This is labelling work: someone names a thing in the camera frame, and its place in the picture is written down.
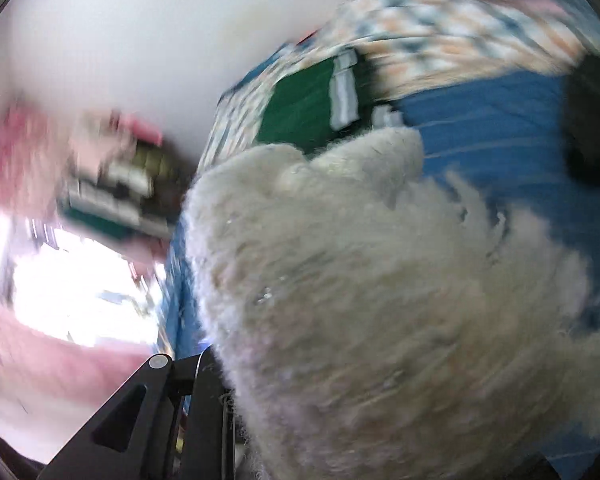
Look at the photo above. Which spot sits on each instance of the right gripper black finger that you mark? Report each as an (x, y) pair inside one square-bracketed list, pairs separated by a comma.
[(170, 420)]

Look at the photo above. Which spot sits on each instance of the cream fuzzy tweed jacket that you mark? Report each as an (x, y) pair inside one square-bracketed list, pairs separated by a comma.
[(375, 324)]

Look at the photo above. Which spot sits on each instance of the pile of folded clothes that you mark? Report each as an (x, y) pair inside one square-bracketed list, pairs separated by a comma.
[(109, 176)]

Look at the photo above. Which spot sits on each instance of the dark green striped garment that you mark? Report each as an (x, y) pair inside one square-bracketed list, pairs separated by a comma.
[(326, 103)]

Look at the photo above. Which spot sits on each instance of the blue striped bed cover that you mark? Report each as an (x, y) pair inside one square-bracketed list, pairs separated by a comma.
[(503, 134)]

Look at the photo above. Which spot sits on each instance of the checkered pastel quilt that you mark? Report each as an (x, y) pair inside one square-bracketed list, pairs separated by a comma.
[(416, 45)]

